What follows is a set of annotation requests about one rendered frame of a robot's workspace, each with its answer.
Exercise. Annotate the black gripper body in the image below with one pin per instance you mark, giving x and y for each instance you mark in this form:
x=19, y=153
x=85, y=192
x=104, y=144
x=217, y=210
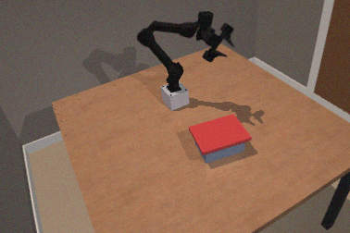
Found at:
x=216, y=41

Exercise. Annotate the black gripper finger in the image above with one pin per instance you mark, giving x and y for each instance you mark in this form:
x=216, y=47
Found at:
x=227, y=37
x=215, y=53

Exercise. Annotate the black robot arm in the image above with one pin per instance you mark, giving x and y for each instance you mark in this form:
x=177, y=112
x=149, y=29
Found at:
x=175, y=70

